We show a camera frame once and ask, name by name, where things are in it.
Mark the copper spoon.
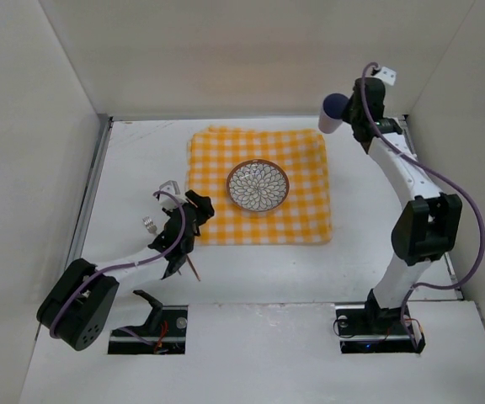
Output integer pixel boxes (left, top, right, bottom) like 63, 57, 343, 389
184, 254, 201, 282

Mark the lilac plastic cup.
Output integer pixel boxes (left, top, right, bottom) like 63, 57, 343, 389
318, 93, 349, 134

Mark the silver fork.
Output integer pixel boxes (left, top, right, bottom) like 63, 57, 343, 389
142, 216, 159, 237

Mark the patterned ceramic bowl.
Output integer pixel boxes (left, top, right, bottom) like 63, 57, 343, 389
226, 159, 290, 214

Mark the yellow checkered cloth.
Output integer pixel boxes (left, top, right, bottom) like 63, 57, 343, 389
186, 126, 333, 246

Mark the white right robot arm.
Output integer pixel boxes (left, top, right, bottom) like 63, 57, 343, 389
342, 77, 462, 332

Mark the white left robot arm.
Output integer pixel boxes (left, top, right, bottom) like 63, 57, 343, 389
36, 189, 215, 351

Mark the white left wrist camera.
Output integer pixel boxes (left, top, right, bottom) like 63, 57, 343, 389
157, 180, 184, 210

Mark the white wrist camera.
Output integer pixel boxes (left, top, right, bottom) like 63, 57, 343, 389
373, 66, 397, 87
157, 180, 184, 210

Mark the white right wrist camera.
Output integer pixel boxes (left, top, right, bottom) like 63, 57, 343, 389
373, 66, 397, 87

